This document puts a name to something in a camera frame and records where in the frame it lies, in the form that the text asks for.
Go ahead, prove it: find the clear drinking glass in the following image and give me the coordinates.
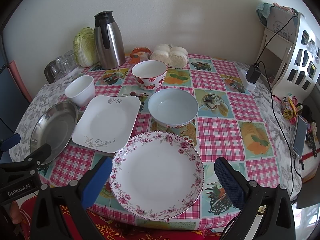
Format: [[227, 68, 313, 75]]
[[65, 50, 77, 66], [60, 58, 72, 74]]

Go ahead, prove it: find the white shelf unit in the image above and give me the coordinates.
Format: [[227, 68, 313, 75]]
[[259, 5, 319, 101]]

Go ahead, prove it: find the light blue bowl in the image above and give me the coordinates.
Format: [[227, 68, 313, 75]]
[[148, 88, 199, 128]]

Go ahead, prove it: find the floral rimmed round plate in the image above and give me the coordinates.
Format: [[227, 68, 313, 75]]
[[109, 131, 204, 220]]

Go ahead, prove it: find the small glass teapot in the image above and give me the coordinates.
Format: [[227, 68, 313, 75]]
[[44, 60, 61, 84]]

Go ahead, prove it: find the strawberry pattern bowl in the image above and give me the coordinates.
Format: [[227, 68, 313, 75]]
[[131, 60, 168, 90]]

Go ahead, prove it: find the checked picture tablecloth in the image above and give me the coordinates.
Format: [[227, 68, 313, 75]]
[[39, 54, 280, 230]]

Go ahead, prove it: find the orange snack packet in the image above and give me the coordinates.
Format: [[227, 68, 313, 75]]
[[130, 47, 151, 64]]

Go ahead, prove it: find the bag of steamed buns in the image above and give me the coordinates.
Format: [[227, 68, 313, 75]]
[[150, 44, 188, 69]]

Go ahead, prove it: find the stainless steel thermos jug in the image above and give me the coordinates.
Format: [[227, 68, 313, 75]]
[[94, 11, 125, 70]]

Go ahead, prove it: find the white square plate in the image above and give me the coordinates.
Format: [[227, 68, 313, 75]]
[[72, 95, 140, 153]]

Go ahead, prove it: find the black charging cable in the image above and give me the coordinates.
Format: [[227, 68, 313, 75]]
[[254, 15, 304, 201]]

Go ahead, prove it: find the white power strip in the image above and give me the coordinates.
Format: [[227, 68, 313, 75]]
[[238, 69, 256, 92]]

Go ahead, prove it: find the grey floral tablecloth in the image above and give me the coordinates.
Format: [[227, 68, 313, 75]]
[[9, 55, 302, 198]]

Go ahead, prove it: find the white plastic cup bowl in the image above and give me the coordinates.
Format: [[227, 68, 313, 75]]
[[65, 75, 95, 107]]

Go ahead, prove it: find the smartphone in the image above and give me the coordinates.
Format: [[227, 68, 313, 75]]
[[291, 115, 308, 159]]

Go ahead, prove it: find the black power adapter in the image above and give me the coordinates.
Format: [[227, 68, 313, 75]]
[[246, 63, 261, 84]]

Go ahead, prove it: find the napa cabbage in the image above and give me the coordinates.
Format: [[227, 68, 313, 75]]
[[73, 27, 99, 67]]

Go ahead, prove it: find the red patterned cushion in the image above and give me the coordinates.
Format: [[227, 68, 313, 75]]
[[9, 196, 221, 239]]

